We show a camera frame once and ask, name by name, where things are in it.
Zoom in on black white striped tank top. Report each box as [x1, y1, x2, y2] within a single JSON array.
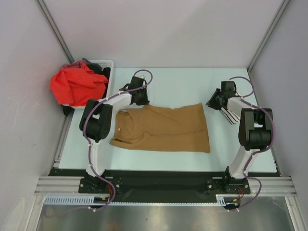
[[220, 93, 243, 125]]

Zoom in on tan brown garment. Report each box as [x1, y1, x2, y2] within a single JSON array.
[[110, 103, 210, 153]]

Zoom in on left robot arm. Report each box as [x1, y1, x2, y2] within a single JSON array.
[[79, 76, 150, 193]]

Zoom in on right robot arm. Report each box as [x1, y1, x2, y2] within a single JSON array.
[[206, 81, 275, 193]]

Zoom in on white plastic laundry basket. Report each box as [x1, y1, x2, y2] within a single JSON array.
[[61, 59, 114, 111]]

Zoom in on black garment in basket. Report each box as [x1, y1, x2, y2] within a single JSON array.
[[87, 63, 111, 77]]

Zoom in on dark blue garment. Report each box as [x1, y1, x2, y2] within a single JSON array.
[[82, 58, 92, 65]]

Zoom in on red garment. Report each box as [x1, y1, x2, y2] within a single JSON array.
[[50, 63, 109, 107]]

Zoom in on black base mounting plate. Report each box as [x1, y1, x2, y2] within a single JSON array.
[[48, 169, 281, 203]]

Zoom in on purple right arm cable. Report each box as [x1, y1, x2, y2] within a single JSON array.
[[227, 76, 276, 212]]

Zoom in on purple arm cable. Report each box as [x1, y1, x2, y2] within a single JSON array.
[[227, 76, 276, 212], [83, 69, 154, 212]]

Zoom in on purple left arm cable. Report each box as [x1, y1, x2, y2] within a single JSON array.
[[83, 69, 154, 212]]

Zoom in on white slotted cable duct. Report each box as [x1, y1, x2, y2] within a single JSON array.
[[44, 195, 239, 206]]

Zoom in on right aluminium corner post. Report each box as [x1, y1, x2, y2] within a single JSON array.
[[247, 0, 292, 74]]

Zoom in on aluminium corner post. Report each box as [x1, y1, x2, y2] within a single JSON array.
[[35, 0, 75, 63], [247, 0, 292, 74]]

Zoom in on left aluminium corner post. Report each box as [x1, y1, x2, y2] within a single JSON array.
[[35, 0, 75, 63]]

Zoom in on aluminium frame rail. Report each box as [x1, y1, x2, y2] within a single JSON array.
[[34, 176, 297, 197]]

